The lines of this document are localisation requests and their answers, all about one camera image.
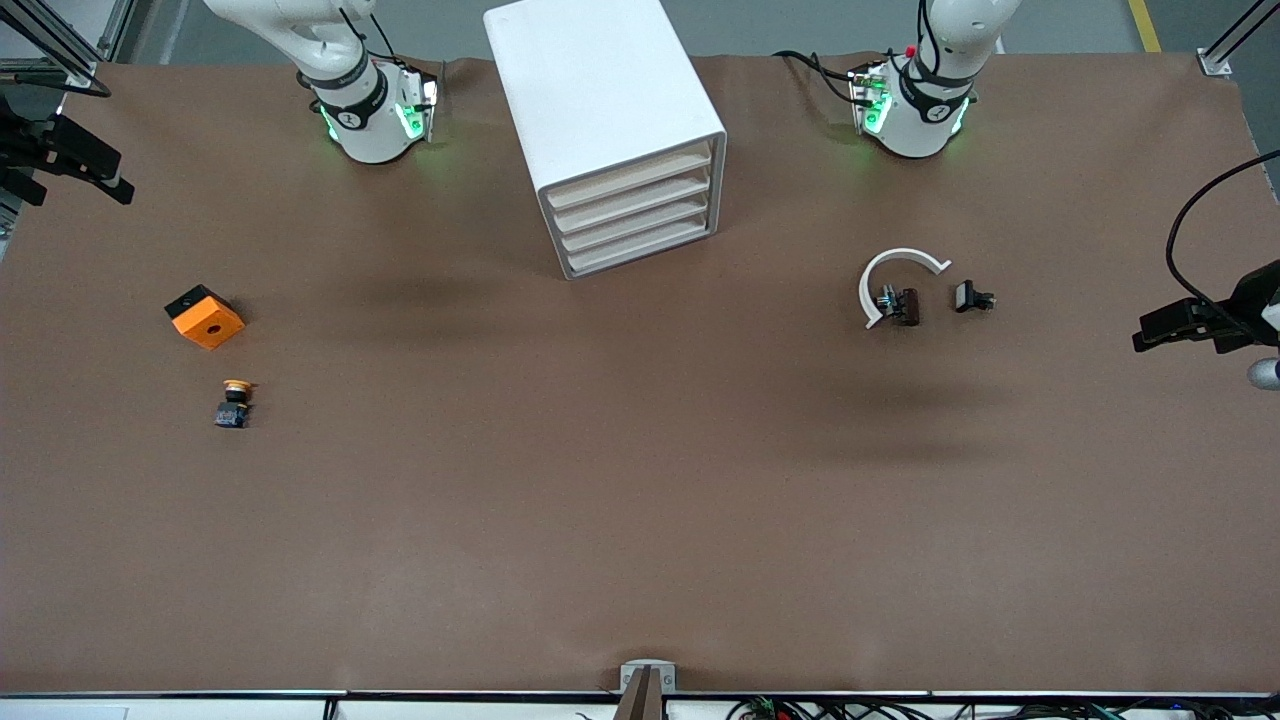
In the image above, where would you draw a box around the orange cap push button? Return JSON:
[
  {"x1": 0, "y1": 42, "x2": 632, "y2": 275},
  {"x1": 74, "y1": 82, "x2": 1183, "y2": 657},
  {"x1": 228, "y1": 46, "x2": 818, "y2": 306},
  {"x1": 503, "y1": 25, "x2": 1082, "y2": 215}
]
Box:
[{"x1": 213, "y1": 378, "x2": 256, "y2": 430}]

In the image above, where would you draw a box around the white plastic drawer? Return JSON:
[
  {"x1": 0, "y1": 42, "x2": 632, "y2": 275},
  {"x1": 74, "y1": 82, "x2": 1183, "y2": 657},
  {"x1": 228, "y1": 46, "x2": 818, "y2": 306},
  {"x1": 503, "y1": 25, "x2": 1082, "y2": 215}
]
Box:
[
  {"x1": 545, "y1": 143, "x2": 715, "y2": 213},
  {"x1": 552, "y1": 170, "x2": 716, "y2": 234},
  {"x1": 566, "y1": 215, "x2": 719, "y2": 279},
  {"x1": 560, "y1": 195, "x2": 717, "y2": 256}
]

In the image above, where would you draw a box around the orange black button box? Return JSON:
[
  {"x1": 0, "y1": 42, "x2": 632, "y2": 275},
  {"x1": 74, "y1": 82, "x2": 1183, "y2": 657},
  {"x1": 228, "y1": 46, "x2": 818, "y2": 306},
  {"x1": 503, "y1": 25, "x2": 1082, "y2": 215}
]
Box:
[{"x1": 164, "y1": 284, "x2": 246, "y2": 351}]

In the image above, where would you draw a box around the white drawer cabinet housing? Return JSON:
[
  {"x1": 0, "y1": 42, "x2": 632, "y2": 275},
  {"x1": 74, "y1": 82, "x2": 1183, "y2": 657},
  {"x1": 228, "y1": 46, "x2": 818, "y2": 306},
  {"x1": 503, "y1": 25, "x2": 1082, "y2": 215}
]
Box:
[{"x1": 483, "y1": 0, "x2": 728, "y2": 281}]

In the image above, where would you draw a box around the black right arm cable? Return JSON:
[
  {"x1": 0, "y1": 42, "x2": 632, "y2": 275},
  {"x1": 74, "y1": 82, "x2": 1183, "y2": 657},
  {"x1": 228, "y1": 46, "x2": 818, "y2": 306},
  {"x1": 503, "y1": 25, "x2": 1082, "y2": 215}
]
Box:
[{"x1": 0, "y1": 68, "x2": 111, "y2": 99}]

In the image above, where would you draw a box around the aluminium frame post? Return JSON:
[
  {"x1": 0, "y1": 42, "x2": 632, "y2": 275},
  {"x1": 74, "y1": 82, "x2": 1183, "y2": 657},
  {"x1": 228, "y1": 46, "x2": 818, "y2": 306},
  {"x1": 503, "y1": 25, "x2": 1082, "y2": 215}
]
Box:
[
  {"x1": 1197, "y1": 0, "x2": 1280, "y2": 78},
  {"x1": 0, "y1": 0, "x2": 136, "y2": 89}
]

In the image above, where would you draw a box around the white half-ring clamp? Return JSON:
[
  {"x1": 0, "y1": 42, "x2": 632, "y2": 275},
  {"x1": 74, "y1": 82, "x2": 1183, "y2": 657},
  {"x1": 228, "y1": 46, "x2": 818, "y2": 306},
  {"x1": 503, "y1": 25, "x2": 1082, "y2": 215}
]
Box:
[{"x1": 858, "y1": 247, "x2": 953, "y2": 331}]

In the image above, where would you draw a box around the black base power cable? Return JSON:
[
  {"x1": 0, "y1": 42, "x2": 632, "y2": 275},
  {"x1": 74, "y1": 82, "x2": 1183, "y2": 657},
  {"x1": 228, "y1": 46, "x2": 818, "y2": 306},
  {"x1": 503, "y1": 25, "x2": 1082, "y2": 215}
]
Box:
[{"x1": 773, "y1": 50, "x2": 866, "y2": 106}]

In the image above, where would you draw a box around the cable bundle under table edge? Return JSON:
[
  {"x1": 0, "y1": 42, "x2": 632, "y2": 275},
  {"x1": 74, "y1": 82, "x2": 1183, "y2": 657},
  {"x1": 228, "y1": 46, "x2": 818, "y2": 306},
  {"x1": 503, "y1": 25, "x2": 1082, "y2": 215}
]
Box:
[{"x1": 730, "y1": 697, "x2": 1241, "y2": 720}]

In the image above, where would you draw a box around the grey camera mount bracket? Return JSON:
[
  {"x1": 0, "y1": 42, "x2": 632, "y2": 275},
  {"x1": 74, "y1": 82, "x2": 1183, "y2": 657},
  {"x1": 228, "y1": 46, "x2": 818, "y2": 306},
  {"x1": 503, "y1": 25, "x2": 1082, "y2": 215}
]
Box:
[{"x1": 620, "y1": 660, "x2": 678, "y2": 720}]

